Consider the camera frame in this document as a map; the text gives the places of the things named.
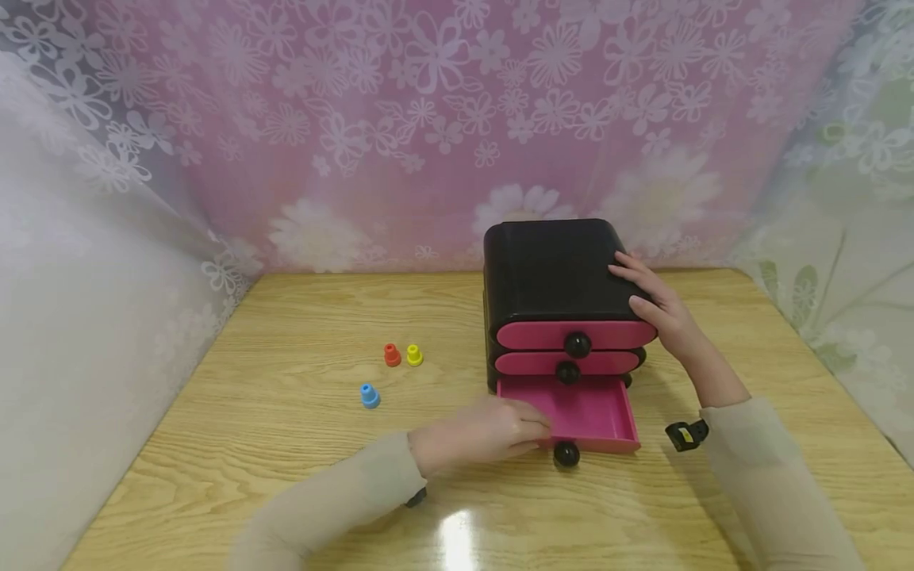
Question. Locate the person's right hand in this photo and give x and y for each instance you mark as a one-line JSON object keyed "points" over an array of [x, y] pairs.
{"points": [[664, 309]]}

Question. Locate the person's left hand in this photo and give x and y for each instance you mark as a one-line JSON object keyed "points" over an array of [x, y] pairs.
{"points": [[471, 432]]}

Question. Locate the person's right thumb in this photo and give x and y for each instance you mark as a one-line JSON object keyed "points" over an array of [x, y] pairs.
{"points": [[641, 304]]}

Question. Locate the person's left thumb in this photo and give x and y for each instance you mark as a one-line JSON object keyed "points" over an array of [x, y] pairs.
{"points": [[530, 448]]}

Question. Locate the person's left fingers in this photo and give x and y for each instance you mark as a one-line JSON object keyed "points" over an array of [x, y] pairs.
{"points": [[528, 419]]}

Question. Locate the person's right fingers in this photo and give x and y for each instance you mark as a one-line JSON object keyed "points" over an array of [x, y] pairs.
{"points": [[627, 268]]}

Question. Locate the pink drawer black knob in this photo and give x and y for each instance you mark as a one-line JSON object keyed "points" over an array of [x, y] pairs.
{"points": [[593, 412], [528, 334], [528, 363]]}

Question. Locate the black drawer cabinet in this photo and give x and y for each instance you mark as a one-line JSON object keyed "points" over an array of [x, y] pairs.
{"points": [[550, 270]]}

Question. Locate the person's right forearm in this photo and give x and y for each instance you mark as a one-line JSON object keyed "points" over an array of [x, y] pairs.
{"points": [[757, 468]]}

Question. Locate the person's left forearm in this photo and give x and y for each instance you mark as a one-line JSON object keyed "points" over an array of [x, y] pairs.
{"points": [[335, 507]]}

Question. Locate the black wrist band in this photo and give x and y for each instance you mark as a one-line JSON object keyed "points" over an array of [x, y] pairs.
{"points": [[685, 434], [416, 498]]}

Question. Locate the small yellow plastic peg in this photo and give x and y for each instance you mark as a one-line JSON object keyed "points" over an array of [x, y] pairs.
{"points": [[414, 355]]}

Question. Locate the small red plastic peg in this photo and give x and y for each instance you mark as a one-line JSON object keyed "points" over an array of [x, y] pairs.
{"points": [[392, 356]]}

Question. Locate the small blue plastic peg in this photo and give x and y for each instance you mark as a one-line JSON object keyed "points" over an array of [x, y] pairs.
{"points": [[370, 396]]}

